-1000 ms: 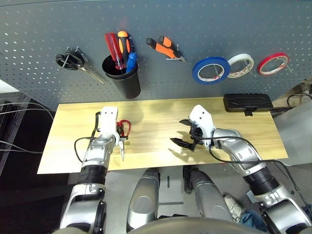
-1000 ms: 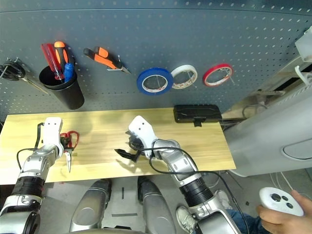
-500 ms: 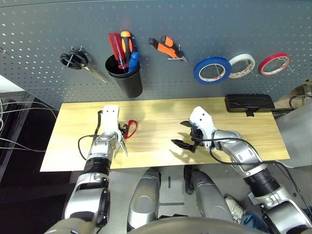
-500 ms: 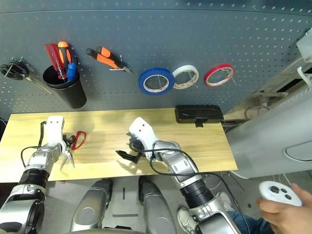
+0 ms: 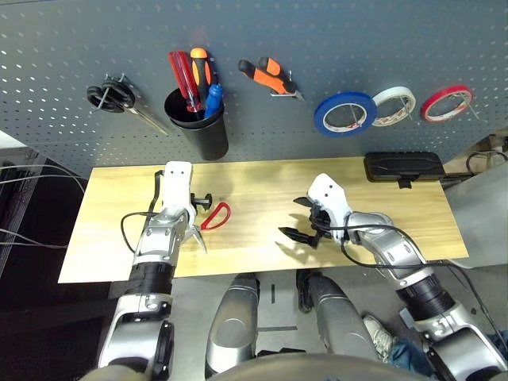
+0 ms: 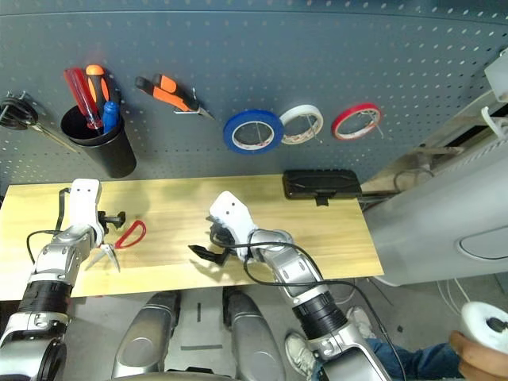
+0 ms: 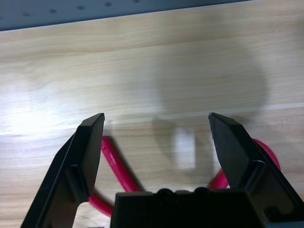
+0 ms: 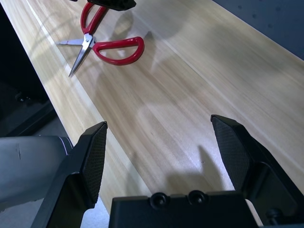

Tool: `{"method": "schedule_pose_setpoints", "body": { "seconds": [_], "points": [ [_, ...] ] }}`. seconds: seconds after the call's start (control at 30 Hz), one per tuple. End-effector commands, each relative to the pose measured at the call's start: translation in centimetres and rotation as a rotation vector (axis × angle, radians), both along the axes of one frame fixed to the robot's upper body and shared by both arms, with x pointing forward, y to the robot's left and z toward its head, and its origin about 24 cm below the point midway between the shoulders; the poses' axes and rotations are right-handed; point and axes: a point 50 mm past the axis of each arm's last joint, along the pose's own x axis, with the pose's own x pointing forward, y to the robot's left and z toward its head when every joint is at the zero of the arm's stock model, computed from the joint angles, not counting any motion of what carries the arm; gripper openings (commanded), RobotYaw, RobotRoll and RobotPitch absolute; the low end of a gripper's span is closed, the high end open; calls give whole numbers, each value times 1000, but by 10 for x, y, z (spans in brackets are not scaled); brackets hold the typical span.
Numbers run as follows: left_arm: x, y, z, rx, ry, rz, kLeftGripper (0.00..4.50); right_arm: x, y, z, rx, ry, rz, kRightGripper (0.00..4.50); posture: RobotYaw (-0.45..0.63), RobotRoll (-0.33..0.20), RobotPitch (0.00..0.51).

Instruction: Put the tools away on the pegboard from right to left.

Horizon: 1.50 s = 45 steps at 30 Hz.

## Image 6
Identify blue-handled screwdriver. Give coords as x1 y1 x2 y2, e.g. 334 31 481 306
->
102 101 121 135

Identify white spool with black hub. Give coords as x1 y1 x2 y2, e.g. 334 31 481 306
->
460 301 508 354

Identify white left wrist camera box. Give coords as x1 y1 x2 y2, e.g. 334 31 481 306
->
63 178 102 243

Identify white tape roll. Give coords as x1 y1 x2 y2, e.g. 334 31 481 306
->
279 104 325 145

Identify black looped cable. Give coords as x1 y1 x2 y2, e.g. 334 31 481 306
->
392 168 436 194

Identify light grey appliance housing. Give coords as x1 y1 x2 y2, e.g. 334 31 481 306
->
363 138 508 287

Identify black tool cup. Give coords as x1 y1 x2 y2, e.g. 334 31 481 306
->
60 103 138 179

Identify silver right robot leg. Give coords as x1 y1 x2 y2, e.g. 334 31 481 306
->
221 286 287 381

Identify red-handled screwdriver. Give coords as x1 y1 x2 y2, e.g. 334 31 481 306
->
63 67 104 131

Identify grey robot torso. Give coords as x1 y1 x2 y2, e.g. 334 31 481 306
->
114 370 239 381

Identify black tool case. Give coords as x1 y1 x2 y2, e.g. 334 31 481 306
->
282 169 363 207

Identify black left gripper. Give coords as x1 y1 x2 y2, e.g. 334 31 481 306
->
97 210 127 232

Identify white sneaker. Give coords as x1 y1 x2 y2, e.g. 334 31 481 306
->
347 306 376 338
284 332 318 378

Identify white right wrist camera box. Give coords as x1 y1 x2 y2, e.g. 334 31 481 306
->
209 190 257 261

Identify red-handled scissors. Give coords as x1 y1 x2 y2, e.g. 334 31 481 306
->
85 219 148 274

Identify orange black needle-nose pliers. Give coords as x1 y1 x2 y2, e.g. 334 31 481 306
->
134 73 215 120

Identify silver left robot leg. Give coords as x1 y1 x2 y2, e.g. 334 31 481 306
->
111 291 182 380

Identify silver robot leg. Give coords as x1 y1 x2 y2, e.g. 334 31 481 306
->
111 291 182 380
221 286 287 381

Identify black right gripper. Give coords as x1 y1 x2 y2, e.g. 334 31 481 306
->
187 214 240 267

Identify black-handled scissors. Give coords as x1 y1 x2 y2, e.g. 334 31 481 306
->
0 90 80 154

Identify orange black screwdriver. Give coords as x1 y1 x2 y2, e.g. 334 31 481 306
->
85 64 112 107

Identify blue jeans leg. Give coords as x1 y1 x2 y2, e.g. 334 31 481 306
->
313 337 464 381

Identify blue tape roll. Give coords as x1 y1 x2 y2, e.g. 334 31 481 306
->
222 109 285 155

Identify bystander hand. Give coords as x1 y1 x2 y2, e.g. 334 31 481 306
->
448 330 508 381

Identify red tape roll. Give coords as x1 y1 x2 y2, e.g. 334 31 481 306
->
331 102 383 141

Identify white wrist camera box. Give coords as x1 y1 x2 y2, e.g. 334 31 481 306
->
209 190 257 261
63 178 102 243

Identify silver wire pliers holder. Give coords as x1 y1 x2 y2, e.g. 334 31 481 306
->
173 87 199 115

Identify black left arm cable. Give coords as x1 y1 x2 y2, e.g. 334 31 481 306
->
26 188 72 267

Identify grey metal pegboard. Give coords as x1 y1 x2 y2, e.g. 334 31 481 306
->
0 0 508 187

